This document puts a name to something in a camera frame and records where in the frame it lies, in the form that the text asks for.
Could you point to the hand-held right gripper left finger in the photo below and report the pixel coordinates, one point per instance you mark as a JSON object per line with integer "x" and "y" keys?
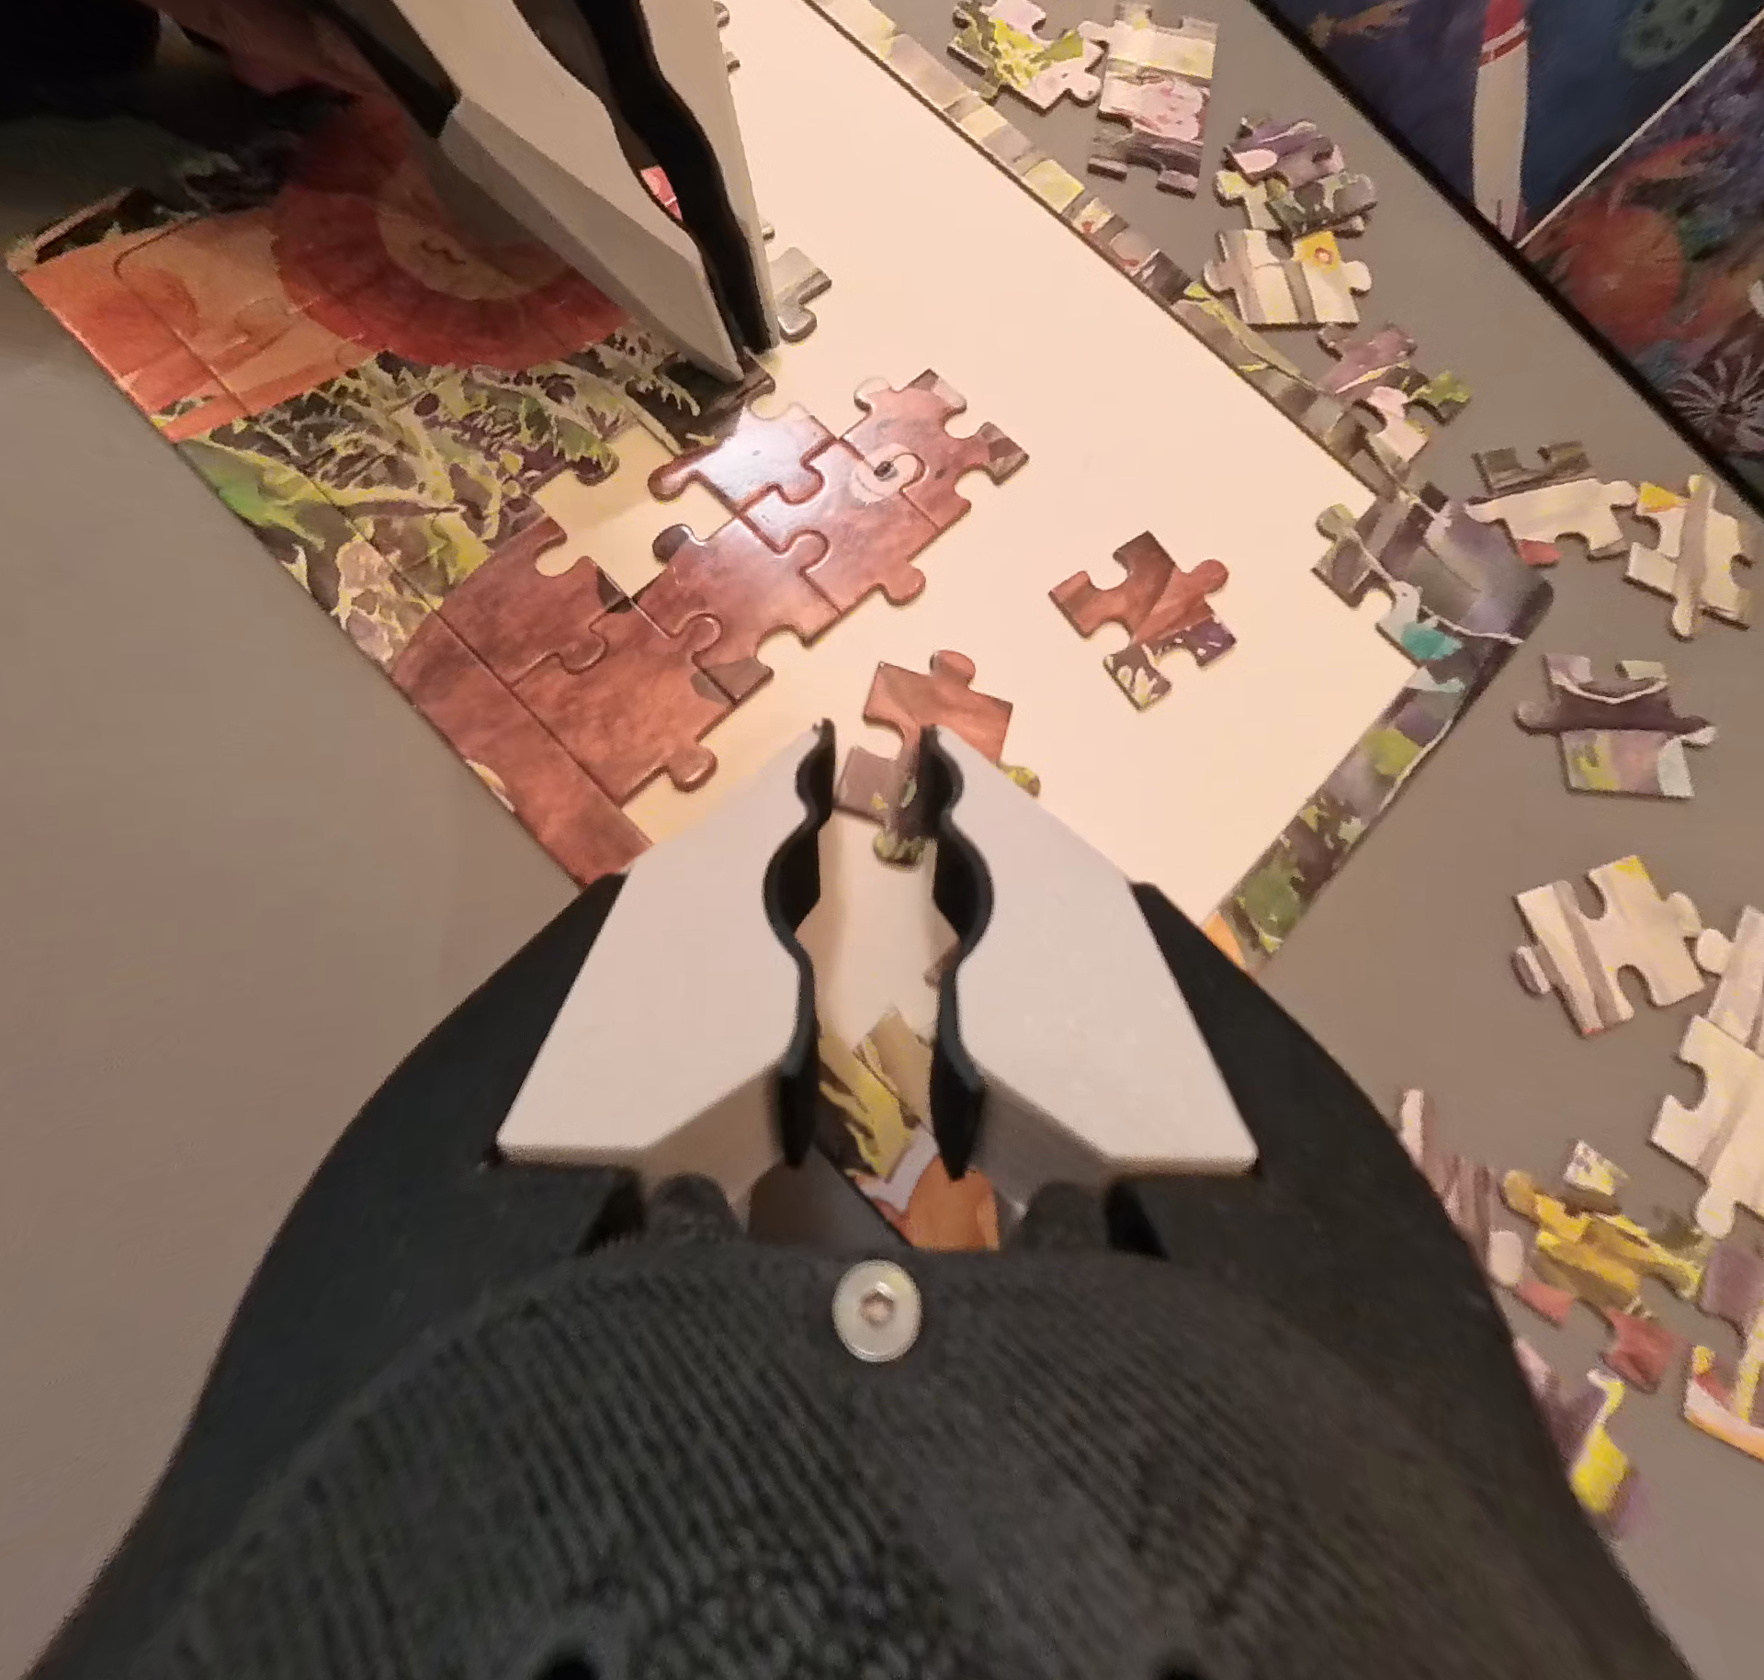
{"x": 661, "y": 1020}

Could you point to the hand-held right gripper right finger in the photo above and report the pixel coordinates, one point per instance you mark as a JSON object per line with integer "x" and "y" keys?
{"x": 1089, "y": 1034}

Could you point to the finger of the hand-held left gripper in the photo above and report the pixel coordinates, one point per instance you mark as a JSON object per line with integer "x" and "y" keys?
{"x": 726, "y": 151}
{"x": 551, "y": 137}

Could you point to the brown green puzzle piece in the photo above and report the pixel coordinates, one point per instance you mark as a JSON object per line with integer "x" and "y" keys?
{"x": 937, "y": 703}

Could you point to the jigsaw puzzle frame tray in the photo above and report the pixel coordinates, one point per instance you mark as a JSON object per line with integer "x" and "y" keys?
{"x": 1047, "y": 371}

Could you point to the brown purple puzzle piece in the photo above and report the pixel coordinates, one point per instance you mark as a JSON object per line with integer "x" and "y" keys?
{"x": 1136, "y": 607}

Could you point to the pink owl puzzle piece pair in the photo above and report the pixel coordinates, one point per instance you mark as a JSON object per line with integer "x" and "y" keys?
{"x": 1154, "y": 96}

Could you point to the person's left hand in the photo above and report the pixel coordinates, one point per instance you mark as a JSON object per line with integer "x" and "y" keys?
{"x": 165, "y": 13}

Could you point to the grey teal puzzle piece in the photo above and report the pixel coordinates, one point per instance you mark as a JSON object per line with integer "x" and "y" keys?
{"x": 1378, "y": 544}

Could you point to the scattered loose jigsaw pieces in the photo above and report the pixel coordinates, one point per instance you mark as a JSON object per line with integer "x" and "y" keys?
{"x": 1287, "y": 278}

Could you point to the illustrated puzzle box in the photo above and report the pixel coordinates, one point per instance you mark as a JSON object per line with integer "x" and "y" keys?
{"x": 1516, "y": 54}

